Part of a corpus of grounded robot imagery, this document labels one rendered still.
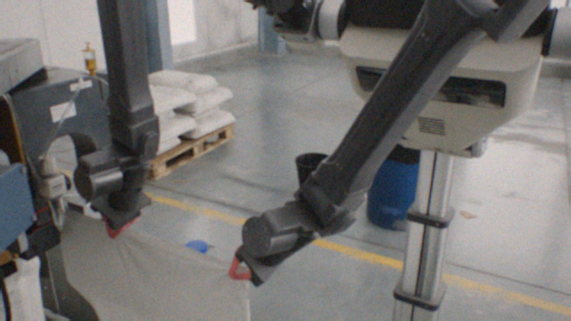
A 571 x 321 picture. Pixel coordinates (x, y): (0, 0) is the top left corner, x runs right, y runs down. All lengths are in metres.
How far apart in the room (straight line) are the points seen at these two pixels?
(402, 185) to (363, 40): 2.03
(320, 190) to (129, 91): 0.34
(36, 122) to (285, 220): 0.56
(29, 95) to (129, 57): 0.28
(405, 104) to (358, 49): 0.51
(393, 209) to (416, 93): 2.58
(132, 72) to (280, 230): 0.34
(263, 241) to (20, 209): 0.33
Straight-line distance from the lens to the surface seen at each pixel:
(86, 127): 1.09
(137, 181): 0.89
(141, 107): 0.82
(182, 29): 7.69
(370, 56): 1.01
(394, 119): 0.54
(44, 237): 1.08
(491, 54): 0.97
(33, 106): 1.01
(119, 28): 0.76
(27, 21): 5.93
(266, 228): 0.65
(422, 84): 0.51
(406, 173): 2.97
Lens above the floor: 1.55
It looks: 22 degrees down
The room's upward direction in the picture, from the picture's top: straight up
